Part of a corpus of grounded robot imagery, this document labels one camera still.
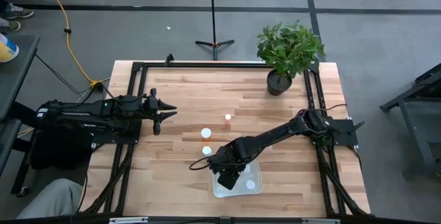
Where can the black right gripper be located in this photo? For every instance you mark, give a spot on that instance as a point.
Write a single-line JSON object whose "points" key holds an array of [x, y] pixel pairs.
{"points": [[229, 169]]}

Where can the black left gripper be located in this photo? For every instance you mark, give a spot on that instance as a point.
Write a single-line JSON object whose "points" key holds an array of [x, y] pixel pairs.
{"points": [[154, 113]]}

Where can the orange pill bottle white cap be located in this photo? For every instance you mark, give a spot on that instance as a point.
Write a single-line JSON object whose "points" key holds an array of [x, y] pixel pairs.
{"points": [[206, 133], [247, 169], [250, 184]]}

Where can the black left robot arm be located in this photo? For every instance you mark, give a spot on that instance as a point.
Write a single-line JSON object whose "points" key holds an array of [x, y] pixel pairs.
{"points": [[76, 113]]}

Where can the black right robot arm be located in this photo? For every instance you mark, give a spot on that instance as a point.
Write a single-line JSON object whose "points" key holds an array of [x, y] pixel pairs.
{"points": [[282, 132]]}

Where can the white plastic basket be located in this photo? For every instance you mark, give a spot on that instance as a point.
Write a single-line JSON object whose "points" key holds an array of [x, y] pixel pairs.
{"points": [[237, 191]]}

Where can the small orange pill bottle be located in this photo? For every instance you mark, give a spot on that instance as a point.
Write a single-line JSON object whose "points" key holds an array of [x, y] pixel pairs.
{"points": [[227, 116]]}

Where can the black clamp lever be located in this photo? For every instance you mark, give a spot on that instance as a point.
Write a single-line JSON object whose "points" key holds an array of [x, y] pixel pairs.
{"points": [[356, 127], [169, 59]]}

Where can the black tripod stand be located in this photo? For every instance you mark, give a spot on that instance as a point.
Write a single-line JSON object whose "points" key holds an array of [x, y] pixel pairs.
{"points": [[213, 43]]}

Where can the black plant pot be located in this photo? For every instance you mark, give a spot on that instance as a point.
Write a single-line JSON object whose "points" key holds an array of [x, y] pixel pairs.
{"points": [[277, 85]]}

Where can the black bag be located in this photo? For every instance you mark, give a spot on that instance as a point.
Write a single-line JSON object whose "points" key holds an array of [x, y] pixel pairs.
{"points": [[62, 148]]}

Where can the green leafy plant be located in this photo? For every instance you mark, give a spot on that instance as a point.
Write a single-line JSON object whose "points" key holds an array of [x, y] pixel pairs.
{"points": [[289, 48]]}

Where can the person's leg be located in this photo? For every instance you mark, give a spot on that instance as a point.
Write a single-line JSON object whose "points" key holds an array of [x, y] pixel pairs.
{"points": [[51, 200]]}

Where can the dark grey side table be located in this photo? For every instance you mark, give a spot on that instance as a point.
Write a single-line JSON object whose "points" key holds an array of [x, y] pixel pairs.
{"points": [[13, 79]]}

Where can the person's shoe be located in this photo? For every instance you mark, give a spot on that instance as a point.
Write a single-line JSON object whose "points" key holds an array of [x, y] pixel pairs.
{"points": [[8, 25], [17, 11]]}

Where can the dark metal cart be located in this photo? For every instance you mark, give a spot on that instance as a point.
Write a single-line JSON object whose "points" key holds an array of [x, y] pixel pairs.
{"points": [[420, 113]]}

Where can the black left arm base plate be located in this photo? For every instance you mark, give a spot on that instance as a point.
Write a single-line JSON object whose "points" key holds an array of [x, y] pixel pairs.
{"points": [[117, 138]]}

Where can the black table frame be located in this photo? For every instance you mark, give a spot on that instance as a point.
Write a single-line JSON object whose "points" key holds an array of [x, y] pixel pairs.
{"points": [[224, 64]]}

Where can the silver bracket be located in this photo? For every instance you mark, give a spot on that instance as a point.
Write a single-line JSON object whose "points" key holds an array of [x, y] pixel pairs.
{"points": [[128, 220]]}

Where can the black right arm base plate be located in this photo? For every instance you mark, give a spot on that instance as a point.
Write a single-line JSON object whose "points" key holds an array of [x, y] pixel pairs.
{"points": [[342, 131]]}

